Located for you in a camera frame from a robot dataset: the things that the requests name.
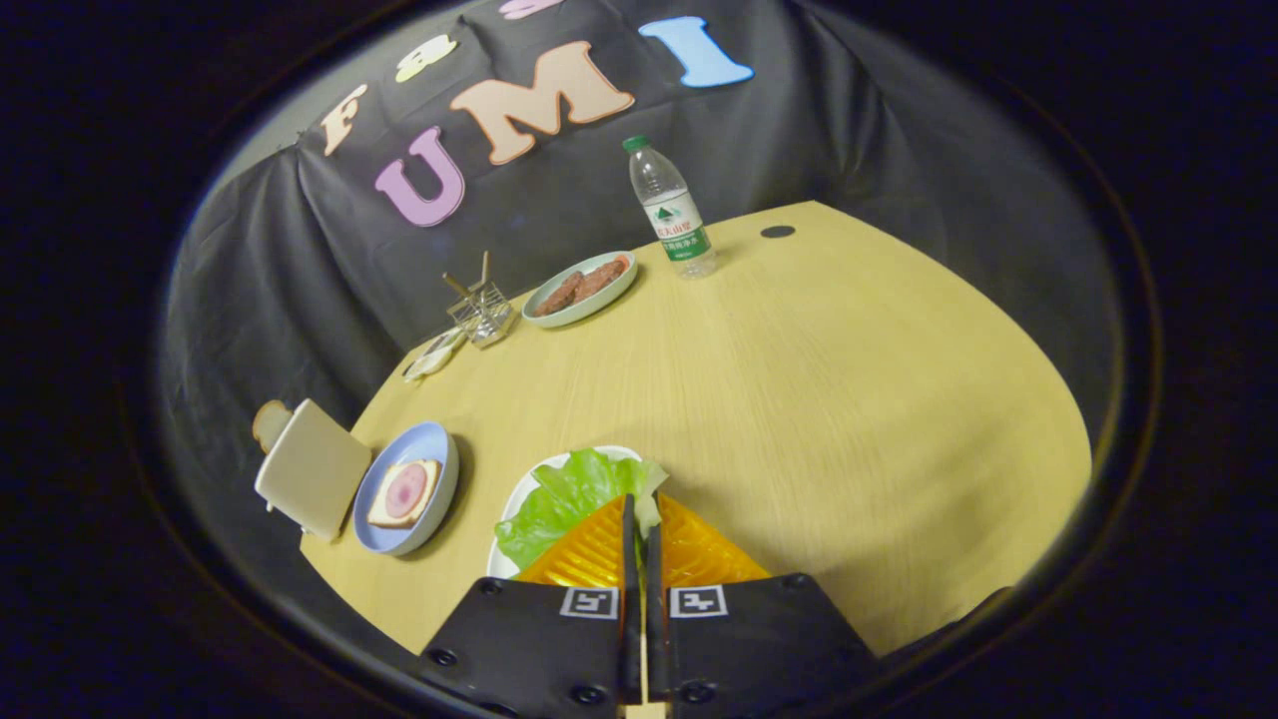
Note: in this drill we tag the clear plastic water bottle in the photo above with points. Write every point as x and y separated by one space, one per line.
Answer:
674 215

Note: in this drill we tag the pale green plate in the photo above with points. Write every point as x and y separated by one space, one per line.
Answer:
574 319

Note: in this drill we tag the white plate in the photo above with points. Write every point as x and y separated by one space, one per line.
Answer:
521 491

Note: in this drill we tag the black table grommet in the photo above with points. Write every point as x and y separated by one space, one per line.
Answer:
778 232

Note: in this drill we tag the plain toast bread slice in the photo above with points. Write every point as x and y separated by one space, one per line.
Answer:
268 424

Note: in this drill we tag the black backdrop cloth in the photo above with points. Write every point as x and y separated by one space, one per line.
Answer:
799 130

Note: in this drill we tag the green lettuce leaf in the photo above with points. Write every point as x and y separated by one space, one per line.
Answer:
569 499

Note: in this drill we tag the white toaster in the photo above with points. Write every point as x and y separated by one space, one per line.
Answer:
315 469

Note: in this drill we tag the bread slice with ham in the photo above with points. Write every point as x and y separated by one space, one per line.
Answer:
404 491

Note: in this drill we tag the brown meat patty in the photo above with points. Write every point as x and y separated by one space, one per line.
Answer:
559 294
602 279

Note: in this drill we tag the blue plate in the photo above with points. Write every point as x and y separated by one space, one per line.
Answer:
424 444

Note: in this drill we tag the white condiment tray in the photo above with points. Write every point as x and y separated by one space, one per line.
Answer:
434 358

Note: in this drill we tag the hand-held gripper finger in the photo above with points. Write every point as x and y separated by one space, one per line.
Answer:
654 569
630 559

